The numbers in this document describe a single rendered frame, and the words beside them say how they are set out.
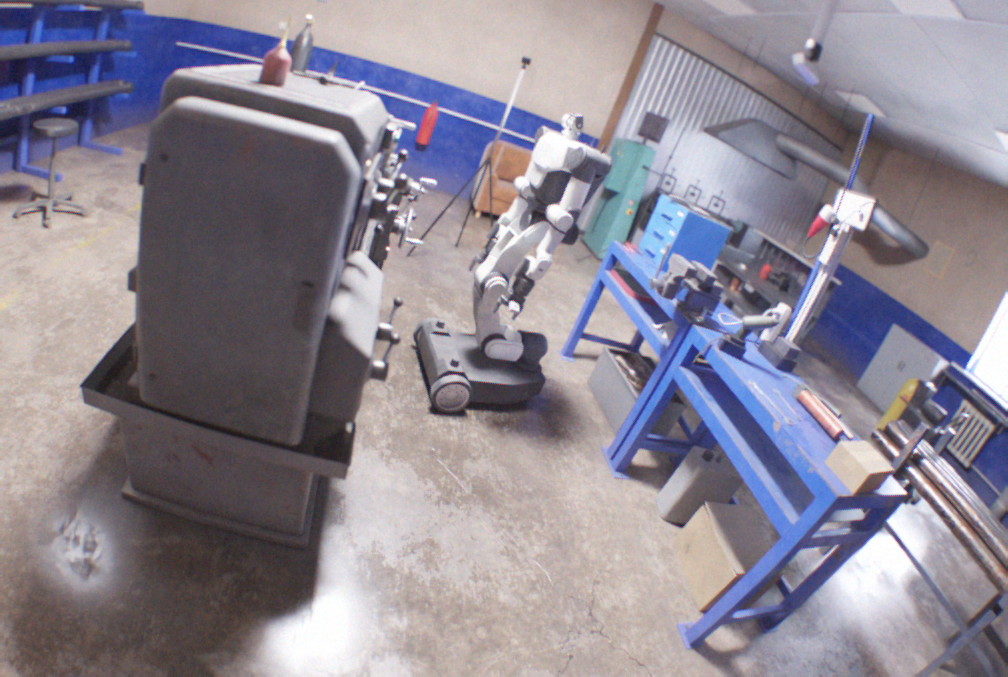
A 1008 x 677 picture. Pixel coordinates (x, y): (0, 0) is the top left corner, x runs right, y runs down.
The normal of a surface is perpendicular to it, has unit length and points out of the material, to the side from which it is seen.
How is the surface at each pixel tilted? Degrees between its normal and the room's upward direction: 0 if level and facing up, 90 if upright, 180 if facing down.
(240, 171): 90
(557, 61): 90
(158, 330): 90
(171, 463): 90
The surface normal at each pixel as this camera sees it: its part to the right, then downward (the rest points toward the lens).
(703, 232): 0.15, 0.44
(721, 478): -0.06, 0.38
